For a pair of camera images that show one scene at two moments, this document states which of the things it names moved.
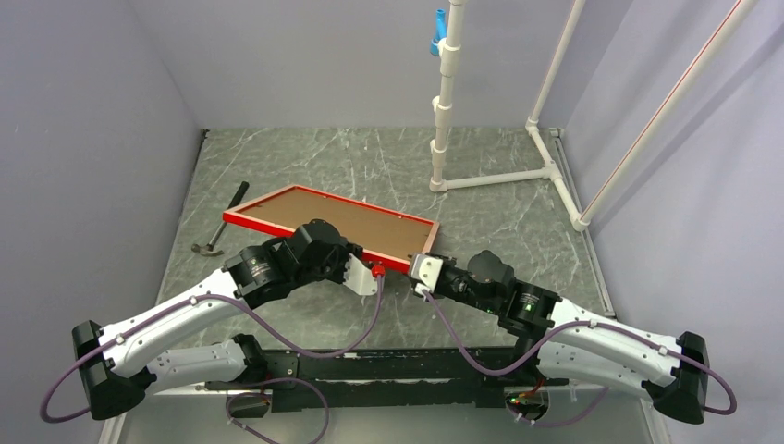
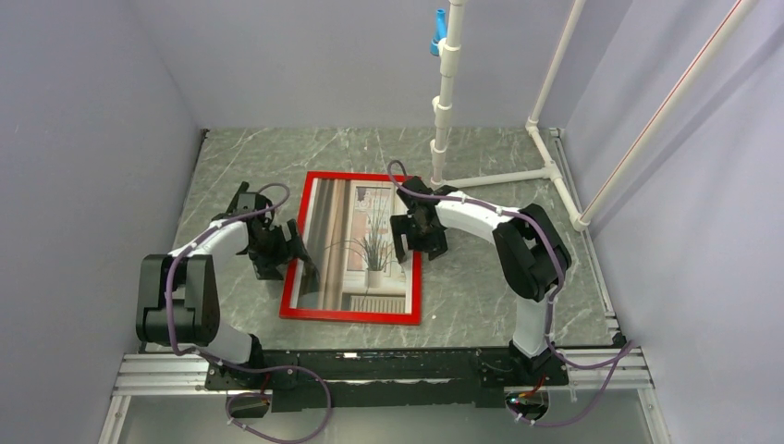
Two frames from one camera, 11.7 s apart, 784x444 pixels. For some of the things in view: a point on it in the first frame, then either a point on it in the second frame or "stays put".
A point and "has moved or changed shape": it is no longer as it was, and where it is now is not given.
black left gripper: [344, 249] -> [265, 267]
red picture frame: [409, 264] has moved or changed shape
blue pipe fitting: [440, 31] stays put
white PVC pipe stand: [449, 49] stays put
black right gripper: [451, 259] -> [434, 247]
